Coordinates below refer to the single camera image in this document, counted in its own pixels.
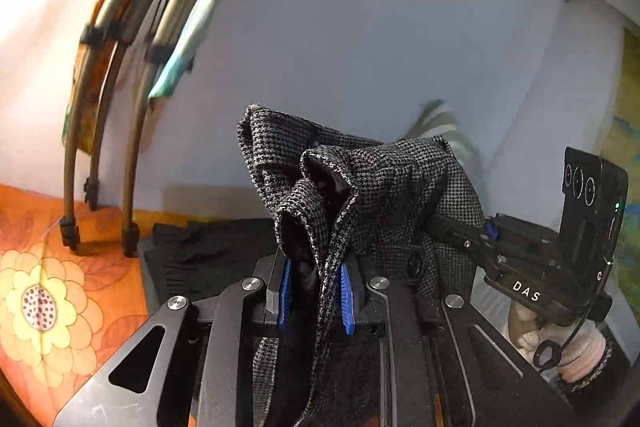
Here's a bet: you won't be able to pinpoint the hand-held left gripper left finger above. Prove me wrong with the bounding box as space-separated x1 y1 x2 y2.
52 252 296 427

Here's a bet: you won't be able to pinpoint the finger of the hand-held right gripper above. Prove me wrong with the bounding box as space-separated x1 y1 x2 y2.
427 213 498 265

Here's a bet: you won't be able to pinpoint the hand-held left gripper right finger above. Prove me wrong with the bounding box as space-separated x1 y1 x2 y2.
340 257 576 427

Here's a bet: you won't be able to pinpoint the grey houndstooth pants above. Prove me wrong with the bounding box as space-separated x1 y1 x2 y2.
237 104 486 427

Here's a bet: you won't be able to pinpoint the person's right forearm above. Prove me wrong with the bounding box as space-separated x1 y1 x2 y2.
552 322 640 427

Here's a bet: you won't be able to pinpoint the black folded pants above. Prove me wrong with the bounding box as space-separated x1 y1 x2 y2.
142 219 281 313

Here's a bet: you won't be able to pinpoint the person's right hand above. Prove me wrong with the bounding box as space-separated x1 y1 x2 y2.
506 302 572 369

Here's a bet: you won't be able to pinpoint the green striped white blanket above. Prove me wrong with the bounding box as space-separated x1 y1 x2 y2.
400 99 488 208

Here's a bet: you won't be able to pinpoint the yellow green printed cloth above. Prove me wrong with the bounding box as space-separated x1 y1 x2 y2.
600 27 640 303

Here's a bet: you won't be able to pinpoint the orange floral blanket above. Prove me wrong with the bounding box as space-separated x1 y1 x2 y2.
0 184 166 427

